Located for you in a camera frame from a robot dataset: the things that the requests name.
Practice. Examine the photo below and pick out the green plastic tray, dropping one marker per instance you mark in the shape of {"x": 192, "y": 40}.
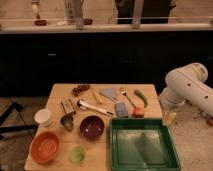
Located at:
{"x": 141, "y": 145}

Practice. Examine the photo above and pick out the small cardboard box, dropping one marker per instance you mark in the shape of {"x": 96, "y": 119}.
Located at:
{"x": 68, "y": 106}

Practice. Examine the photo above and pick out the blue sponge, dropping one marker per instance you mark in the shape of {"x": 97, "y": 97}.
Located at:
{"x": 121, "y": 110}

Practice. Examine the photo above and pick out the black tripod stand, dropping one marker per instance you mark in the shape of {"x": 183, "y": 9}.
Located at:
{"x": 11, "y": 119}

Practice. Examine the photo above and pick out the grey blue cloth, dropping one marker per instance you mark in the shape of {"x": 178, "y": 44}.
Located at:
{"x": 109, "y": 93}

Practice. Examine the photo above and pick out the yellow banana toy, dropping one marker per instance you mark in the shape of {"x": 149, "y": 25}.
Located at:
{"x": 96, "y": 97}

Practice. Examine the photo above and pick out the silver fork orange handle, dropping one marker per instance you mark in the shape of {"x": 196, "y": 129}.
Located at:
{"x": 123, "y": 92}

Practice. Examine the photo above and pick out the orange bowl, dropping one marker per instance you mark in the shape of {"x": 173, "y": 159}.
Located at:
{"x": 44, "y": 147}

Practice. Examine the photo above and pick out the orange round fruit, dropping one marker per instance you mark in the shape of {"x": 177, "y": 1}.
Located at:
{"x": 138, "y": 112}

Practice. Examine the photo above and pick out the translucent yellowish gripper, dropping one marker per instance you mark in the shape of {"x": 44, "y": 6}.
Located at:
{"x": 169, "y": 114}

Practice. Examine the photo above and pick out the white cup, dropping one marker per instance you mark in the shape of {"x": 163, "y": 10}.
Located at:
{"x": 43, "y": 117}

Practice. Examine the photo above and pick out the white handled spatula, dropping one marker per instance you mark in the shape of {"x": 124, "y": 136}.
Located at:
{"x": 83, "y": 105}

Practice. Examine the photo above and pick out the dark purple bowl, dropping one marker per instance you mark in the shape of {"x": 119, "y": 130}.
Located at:
{"x": 92, "y": 127}

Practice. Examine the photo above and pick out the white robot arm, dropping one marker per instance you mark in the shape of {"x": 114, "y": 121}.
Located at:
{"x": 183, "y": 84}

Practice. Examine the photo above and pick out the green plastic cup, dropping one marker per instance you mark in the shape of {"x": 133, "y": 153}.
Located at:
{"x": 77, "y": 154}

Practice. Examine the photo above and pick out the white bottle on shelf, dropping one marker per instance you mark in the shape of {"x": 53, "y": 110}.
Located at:
{"x": 35, "y": 8}

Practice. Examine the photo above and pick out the dark red grapes bunch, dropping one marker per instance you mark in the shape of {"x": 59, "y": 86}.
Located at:
{"x": 80, "y": 88}

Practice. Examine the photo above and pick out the red bowl on shelf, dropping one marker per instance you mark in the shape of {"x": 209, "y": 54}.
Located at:
{"x": 40, "y": 22}

